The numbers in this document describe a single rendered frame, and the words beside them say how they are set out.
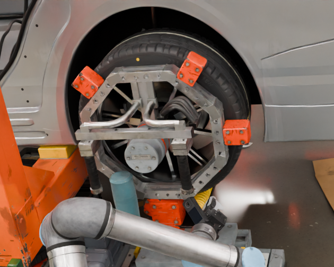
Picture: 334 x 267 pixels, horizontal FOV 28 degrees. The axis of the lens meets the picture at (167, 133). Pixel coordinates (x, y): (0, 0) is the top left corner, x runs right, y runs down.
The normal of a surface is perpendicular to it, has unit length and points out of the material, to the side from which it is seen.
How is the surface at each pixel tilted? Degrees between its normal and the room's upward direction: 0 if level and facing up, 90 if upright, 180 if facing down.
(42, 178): 90
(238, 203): 0
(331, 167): 12
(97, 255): 0
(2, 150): 90
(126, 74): 90
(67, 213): 47
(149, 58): 90
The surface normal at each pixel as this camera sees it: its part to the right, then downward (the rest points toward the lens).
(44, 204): 0.96, -0.02
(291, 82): -0.25, 0.47
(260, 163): -0.15, -0.88
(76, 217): -0.27, -0.12
